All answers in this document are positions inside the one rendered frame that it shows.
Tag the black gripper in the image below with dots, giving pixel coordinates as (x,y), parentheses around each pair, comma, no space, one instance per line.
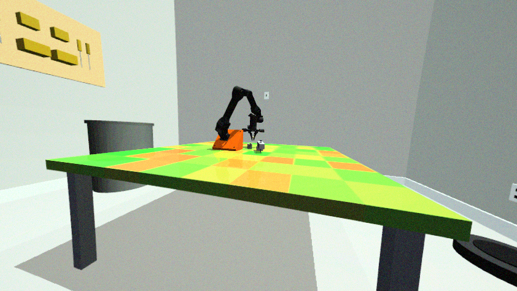
(253,127)

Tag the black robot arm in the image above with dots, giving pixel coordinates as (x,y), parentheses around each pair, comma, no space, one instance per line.
(237,94)

